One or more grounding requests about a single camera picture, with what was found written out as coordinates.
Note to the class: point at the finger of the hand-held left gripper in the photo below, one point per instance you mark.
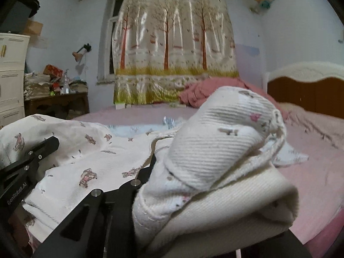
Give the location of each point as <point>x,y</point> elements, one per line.
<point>44,150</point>

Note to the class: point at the brown cardboard box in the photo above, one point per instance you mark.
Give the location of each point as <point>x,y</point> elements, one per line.
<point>33,27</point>

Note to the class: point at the light blue printed cloth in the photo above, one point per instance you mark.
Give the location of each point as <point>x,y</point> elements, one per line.
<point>129,129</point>

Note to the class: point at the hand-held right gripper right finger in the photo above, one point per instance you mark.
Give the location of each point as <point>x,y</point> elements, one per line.
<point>293,246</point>

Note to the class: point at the picture wall sticker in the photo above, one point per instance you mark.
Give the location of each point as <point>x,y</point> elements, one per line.
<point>341,36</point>

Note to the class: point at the hanging doll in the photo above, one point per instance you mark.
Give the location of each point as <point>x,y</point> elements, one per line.
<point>262,1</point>

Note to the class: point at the white window frame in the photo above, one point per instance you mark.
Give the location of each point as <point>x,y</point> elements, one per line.
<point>106,45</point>

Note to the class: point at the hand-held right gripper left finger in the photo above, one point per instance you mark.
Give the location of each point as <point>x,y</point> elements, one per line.
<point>118,201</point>

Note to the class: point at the tree print curtain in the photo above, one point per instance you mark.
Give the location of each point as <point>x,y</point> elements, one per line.
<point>174,40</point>

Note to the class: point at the small white box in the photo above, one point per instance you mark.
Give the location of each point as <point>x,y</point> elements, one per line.
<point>119,106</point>

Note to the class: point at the clear spray bottle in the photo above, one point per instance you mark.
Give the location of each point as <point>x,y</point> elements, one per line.
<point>65,86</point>

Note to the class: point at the tall stack of papers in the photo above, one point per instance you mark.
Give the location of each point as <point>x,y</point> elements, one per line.
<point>36,86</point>

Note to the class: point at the pink checked quilt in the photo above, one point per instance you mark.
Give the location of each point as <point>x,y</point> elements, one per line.
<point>199,94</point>

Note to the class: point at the dark wooden desk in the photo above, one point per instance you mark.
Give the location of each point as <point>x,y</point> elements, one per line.
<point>56,104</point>

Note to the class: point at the cream pillow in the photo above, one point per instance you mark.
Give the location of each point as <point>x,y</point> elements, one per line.
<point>291,107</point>

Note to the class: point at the white printed pants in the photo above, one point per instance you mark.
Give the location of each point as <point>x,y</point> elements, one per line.
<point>215,153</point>

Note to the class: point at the red box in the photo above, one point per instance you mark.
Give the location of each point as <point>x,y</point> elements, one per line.
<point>52,71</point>

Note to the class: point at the white remote control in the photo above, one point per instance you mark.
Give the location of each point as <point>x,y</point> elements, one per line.
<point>177,105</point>

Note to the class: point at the black bag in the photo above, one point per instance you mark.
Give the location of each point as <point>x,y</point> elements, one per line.
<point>18,16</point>

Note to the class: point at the low stack of books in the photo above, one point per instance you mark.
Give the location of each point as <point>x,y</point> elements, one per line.
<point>78,87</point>

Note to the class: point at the white and brown headboard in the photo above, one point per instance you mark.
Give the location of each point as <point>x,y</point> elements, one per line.
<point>306,91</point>

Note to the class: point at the pink wall lamp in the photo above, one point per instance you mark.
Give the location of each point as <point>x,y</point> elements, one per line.
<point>78,57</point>

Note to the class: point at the white plastic drawer cabinet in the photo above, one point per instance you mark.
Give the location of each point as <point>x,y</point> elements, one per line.
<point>12,80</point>

